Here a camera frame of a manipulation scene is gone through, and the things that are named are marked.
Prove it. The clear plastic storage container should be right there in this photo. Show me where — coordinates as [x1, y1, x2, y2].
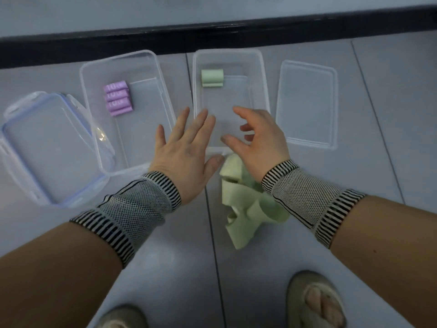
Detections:
[79, 49, 178, 177]
[192, 48, 271, 157]

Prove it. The person's right hand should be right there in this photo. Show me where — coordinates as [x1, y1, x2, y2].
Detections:
[220, 106, 300, 183]

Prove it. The crumpled green cloth pile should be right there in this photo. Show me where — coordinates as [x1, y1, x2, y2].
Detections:
[218, 154, 291, 251]

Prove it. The black baseboard strip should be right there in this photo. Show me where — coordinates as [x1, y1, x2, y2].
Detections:
[0, 6, 437, 69]

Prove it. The person's right foot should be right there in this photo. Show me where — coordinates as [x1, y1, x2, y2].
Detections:
[303, 283, 345, 328]

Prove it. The person's left forearm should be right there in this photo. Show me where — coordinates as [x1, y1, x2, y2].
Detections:
[0, 171, 182, 328]

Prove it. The clear lid with blue seal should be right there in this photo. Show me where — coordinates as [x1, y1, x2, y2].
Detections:
[0, 91, 115, 209]

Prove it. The person's right forearm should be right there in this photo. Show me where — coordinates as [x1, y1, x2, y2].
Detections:
[261, 160, 437, 328]

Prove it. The plain clear plastic lid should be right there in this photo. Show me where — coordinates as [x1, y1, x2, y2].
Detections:
[275, 59, 339, 151]

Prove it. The person's left hand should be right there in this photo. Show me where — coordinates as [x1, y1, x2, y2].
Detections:
[149, 106, 226, 205]

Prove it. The beige slipper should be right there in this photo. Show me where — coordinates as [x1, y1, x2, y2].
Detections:
[93, 305, 149, 328]
[286, 270, 348, 328]

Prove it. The striped grey wrist sleeve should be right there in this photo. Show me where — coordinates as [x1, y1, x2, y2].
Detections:
[261, 160, 366, 250]
[70, 171, 182, 268]

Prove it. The purple rolled cloth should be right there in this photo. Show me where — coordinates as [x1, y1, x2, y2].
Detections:
[107, 100, 133, 117]
[104, 88, 130, 100]
[105, 94, 132, 107]
[103, 80, 129, 94]

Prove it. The green rolled cloth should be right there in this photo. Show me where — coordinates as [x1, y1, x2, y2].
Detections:
[200, 68, 225, 88]

